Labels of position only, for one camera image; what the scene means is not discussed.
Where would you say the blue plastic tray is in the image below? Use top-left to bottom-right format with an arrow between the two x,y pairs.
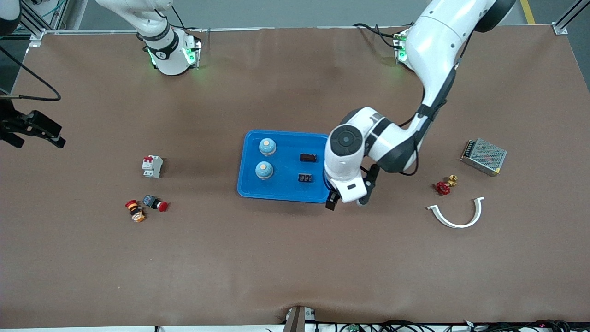
237,130 -> 333,204

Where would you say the white red circuit breaker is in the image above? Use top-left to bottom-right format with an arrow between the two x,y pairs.
141,155 -> 164,179

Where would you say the white curved plastic clamp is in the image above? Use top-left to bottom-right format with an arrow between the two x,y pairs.
426,196 -> 485,229

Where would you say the red black emergency stop button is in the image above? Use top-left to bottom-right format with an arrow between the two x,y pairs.
142,195 -> 169,213

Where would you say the metal mesh power supply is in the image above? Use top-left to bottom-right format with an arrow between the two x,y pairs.
460,137 -> 508,177

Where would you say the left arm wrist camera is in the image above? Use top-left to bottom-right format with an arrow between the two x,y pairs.
360,164 -> 381,207

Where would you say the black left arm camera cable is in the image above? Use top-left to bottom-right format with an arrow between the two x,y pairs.
399,32 -> 472,177

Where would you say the red handle brass valve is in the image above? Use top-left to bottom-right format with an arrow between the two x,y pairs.
436,175 -> 459,196

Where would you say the aluminium frame profile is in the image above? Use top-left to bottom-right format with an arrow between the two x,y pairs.
553,0 -> 585,35
14,0 -> 77,47

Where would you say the orange red push button switch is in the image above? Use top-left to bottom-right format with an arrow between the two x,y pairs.
125,199 -> 147,223

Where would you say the grey table edge bracket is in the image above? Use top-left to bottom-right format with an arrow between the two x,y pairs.
283,306 -> 316,332

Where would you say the black left arm base cable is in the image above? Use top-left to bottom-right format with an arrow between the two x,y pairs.
353,22 -> 406,47

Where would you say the black arm base cable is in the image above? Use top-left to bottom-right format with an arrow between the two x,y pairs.
159,5 -> 206,33
353,22 -> 406,47

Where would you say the black right arm base cable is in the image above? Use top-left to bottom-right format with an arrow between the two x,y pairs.
159,5 -> 206,33

